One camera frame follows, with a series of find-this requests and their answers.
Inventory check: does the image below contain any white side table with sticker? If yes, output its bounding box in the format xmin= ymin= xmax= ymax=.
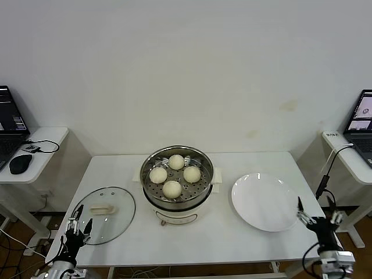
xmin=292 ymin=130 xmax=372 ymax=248

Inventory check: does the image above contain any white work table frame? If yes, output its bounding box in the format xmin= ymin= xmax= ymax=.
xmin=106 ymin=257 xmax=319 ymax=279

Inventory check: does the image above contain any black computer mouse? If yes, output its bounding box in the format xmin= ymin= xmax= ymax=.
xmin=9 ymin=154 xmax=33 ymax=175

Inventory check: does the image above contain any white round plate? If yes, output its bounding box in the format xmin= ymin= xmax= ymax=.
xmin=231 ymin=173 xmax=301 ymax=233

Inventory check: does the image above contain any stainless steel steamer basket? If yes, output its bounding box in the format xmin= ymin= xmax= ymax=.
xmin=132 ymin=145 xmax=224 ymax=205

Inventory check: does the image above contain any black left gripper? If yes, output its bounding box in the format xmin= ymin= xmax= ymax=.
xmin=64 ymin=204 xmax=94 ymax=261

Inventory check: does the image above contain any black laptop with dark screen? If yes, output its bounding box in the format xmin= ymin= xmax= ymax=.
xmin=0 ymin=85 xmax=31 ymax=171

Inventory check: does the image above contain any cream electric cooker base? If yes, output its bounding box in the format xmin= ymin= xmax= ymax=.
xmin=141 ymin=185 xmax=212 ymax=227

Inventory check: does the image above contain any white steamed baozi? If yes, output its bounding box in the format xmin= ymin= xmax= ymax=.
xmin=183 ymin=166 xmax=202 ymax=184
xmin=162 ymin=180 xmax=183 ymax=199
xmin=168 ymin=154 xmax=185 ymax=170
xmin=149 ymin=167 xmax=169 ymax=184

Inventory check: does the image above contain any white side table with mouse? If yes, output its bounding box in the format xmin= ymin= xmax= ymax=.
xmin=0 ymin=126 xmax=92 ymax=245

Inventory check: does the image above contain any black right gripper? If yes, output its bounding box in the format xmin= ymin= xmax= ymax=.
xmin=296 ymin=195 xmax=345 ymax=252

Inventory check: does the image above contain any small black adapter with cable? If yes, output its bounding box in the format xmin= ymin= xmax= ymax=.
xmin=22 ymin=140 xmax=59 ymax=154

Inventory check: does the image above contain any black inline adapter with cable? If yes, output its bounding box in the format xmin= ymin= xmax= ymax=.
xmin=316 ymin=145 xmax=354 ymax=224

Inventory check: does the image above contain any grey laptop with pink screen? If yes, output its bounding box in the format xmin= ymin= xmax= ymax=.
xmin=342 ymin=88 xmax=372 ymax=168

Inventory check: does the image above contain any round glass pot lid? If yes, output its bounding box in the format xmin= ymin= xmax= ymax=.
xmin=69 ymin=186 xmax=137 ymax=246

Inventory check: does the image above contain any white laptop cable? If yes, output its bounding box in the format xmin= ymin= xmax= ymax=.
xmin=321 ymin=143 xmax=354 ymax=175

